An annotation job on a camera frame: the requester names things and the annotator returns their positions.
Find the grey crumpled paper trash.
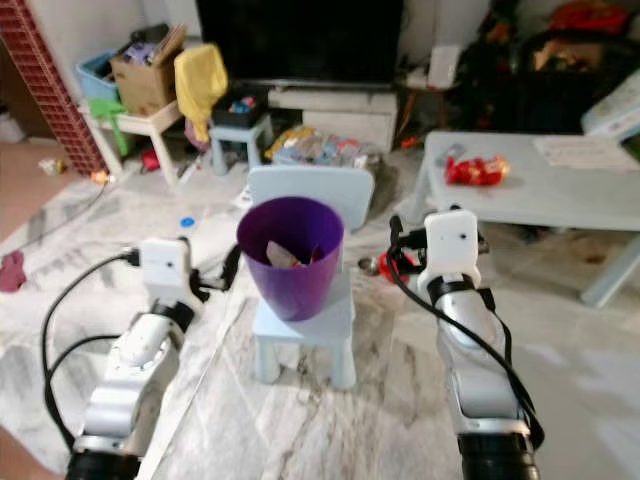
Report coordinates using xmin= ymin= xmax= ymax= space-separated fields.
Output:
xmin=265 ymin=240 xmax=301 ymax=269

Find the purple plastic rubbish bin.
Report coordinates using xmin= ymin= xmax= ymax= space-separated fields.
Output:
xmin=237 ymin=197 xmax=346 ymax=323

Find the red toy figure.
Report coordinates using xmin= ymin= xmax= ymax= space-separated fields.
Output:
xmin=445 ymin=155 xmax=511 ymax=188

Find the clear plastic package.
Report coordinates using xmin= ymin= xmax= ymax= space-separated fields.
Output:
xmin=265 ymin=125 xmax=381 ymax=169

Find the white television stand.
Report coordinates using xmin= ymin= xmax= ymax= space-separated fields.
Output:
xmin=265 ymin=85 xmax=399 ymax=151

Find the pale blue small stool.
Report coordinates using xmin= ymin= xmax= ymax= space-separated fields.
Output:
xmin=210 ymin=113 xmax=273 ymax=176

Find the small pale blue plastic table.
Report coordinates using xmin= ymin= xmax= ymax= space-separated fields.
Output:
xmin=420 ymin=130 xmax=640 ymax=309

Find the black box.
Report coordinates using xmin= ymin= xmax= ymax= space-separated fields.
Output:
xmin=212 ymin=90 xmax=271 ymax=128

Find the white side table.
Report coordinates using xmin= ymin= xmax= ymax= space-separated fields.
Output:
xmin=80 ymin=100 xmax=183 ymax=186

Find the white box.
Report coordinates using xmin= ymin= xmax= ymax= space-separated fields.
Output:
xmin=428 ymin=42 xmax=463 ymax=91

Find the maroon cloth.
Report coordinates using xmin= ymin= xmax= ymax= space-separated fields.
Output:
xmin=0 ymin=250 xmax=26 ymax=294

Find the white printed paper sheet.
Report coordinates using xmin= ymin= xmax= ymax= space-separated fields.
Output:
xmin=532 ymin=135 xmax=623 ymax=171

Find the yellow cloth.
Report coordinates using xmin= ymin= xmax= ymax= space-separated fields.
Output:
xmin=174 ymin=43 xmax=229 ymax=143

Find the green plastic toy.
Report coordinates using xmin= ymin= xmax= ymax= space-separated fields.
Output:
xmin=88 ymin=97 xmax=129 ymax=156

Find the brown cardboard box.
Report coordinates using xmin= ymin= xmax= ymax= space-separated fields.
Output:
xmin=110 ymin=25 xmax=186 ymax=116

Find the black flat television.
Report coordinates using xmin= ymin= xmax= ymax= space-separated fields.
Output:
xmin=195 ymin=0 xmax=406 ymax=86

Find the blue plastic basket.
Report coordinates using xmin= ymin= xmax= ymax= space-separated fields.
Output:
xmin=76 ymin=52 xmax=119 ymax=101

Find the red lattice pillar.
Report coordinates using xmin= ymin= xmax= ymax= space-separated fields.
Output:
xmin=0 ymin=0 xmax=109 ymax=179

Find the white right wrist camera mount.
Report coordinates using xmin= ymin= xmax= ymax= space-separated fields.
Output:
xmin=422 ymin=208 xmax=479 ymax=286

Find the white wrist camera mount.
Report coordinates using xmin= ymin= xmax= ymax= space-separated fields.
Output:
xmin=422 ymin=208 xmax=479 ymax=286
xmin=140 ymin=238 xmax=194 ymax=309

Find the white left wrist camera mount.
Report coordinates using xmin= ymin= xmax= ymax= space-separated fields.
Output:
xmin=140 ymin=238 xmax=194 ymax=309

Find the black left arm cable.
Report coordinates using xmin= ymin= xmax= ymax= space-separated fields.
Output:
xmin=40 ymin=250 xmax=151 ymax=453

